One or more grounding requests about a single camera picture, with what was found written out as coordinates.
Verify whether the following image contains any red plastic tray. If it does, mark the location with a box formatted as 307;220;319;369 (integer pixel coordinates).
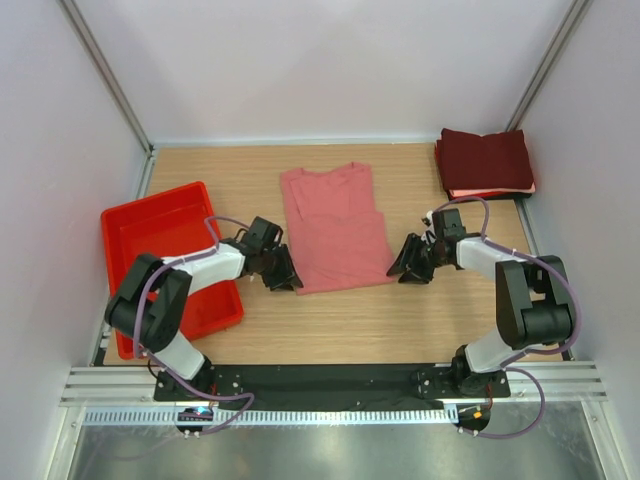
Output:
101;181;244;340

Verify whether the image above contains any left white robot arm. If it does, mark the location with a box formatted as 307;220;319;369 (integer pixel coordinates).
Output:
104;217;303;400

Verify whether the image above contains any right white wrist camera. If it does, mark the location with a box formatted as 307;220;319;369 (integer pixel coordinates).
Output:
422;210;434;239

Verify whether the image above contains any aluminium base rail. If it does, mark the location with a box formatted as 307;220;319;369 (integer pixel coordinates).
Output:
61;361;608;406

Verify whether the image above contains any right aluminium frame post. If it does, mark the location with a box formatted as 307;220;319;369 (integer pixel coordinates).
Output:
505;0;593;131

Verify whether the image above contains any left aluminium frame post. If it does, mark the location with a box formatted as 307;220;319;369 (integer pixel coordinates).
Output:
57;0;153;156

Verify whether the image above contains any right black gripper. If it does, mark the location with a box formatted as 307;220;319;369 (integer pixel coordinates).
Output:
387;232;448;285

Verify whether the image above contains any slotted cable duct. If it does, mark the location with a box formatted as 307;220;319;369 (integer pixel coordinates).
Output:
83;405;458;428

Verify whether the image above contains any pink t shirt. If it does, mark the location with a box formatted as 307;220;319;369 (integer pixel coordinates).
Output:
280;162;394;295

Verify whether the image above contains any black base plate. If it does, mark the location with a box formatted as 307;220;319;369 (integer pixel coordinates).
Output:
154;362;511;414

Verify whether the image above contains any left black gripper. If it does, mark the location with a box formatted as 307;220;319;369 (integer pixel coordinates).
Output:
258;243;302;291

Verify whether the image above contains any dark red folded shirt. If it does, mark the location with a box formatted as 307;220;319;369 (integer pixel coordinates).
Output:
438;128;535;190

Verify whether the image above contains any pink folded shirt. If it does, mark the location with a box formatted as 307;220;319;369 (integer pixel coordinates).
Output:
446;183;536;199

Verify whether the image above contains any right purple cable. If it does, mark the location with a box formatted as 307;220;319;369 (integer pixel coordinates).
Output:
424;196;586;441

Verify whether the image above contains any aluminium frame post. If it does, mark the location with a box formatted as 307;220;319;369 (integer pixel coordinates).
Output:
505;0;593;131
57;0;153;156

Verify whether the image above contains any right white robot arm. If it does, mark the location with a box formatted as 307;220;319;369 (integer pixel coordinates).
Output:
387;208;581;397

